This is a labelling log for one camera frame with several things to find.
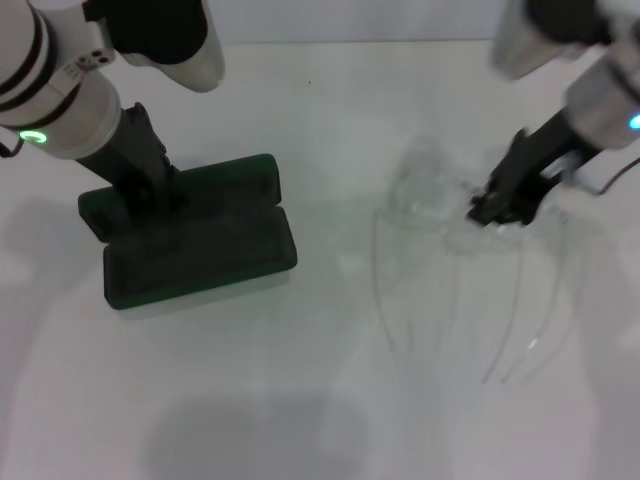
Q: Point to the clear white glasses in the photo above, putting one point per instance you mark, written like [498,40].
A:
[430,205]

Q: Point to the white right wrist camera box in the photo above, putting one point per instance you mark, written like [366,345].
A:
[595,175]

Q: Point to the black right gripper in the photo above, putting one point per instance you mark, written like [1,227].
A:
[535,160]

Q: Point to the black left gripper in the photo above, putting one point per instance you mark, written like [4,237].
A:
[130,155]

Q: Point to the green glasses case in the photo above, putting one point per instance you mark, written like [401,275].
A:
[225,250]

